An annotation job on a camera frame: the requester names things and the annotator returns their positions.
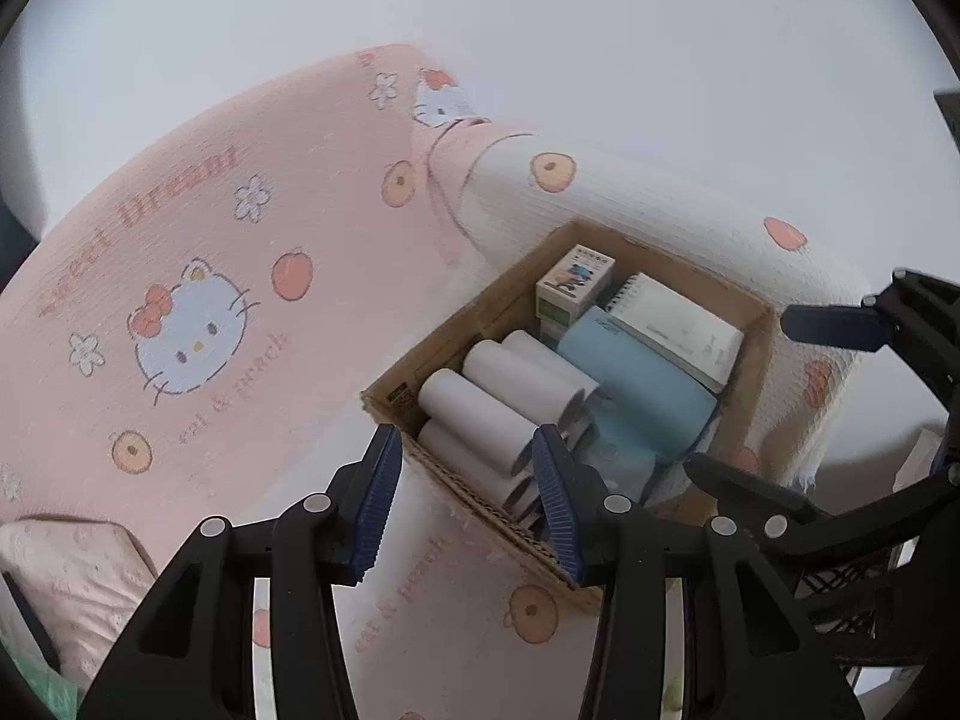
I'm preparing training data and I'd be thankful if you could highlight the white spiral notebook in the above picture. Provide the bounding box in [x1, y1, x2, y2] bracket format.
[600, 272, 745, 395]

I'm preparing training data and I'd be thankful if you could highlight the pink cat-print blanket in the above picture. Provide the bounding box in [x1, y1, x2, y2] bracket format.
[0, 43, 875, 720]

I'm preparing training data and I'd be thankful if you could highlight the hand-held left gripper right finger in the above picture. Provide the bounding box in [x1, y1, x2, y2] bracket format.
[531, 424, 863, 720]

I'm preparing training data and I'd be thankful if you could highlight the cream printed pillow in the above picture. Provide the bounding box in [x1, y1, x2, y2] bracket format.
[0, 517, 158, 691]

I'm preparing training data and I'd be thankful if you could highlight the small printed white-green carton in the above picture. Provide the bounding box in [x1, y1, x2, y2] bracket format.
[536, 244, 617, 316]

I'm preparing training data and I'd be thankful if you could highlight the light blue packet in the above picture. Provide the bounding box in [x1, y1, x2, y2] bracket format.
[556, 305, 719, 462]

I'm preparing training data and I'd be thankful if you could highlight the green cloth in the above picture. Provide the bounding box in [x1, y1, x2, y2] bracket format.
[15, 652, 98, 720]

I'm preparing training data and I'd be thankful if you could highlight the cardboard box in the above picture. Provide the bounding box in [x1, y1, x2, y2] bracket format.
[360, 219, 777, 592]

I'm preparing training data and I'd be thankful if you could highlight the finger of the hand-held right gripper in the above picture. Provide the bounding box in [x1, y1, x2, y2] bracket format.
[780, 267, 960, 391]
[684, 453, 960, 565]

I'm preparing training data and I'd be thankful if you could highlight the black mesh basket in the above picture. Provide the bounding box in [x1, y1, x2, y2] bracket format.
[791, 540, 923, 668]

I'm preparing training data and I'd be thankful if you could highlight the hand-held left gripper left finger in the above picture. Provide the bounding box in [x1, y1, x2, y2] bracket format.
[79, 424, 404, 720]

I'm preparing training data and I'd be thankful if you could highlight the white paper tube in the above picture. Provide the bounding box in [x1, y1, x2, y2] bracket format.
[418, 420, 537, 511]
[501, 328, 601, 398]
[418, 369, 535, 475]
[461, 340, 586, 428]

